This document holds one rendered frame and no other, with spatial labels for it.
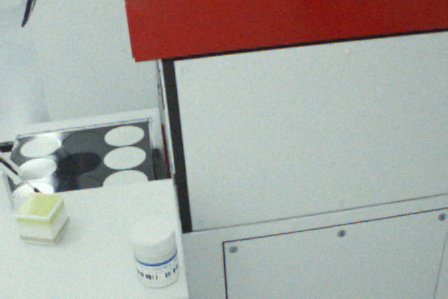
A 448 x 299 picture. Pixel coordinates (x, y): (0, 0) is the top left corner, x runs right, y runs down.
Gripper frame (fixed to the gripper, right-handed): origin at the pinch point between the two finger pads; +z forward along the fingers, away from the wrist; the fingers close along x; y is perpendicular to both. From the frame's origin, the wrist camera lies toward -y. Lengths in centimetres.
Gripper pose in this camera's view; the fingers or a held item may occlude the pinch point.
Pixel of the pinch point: (21, 11)
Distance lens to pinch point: 180.6
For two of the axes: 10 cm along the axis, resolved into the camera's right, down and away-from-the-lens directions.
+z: -2.2, 8.4, -4.9
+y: -9.7, -2.2, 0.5
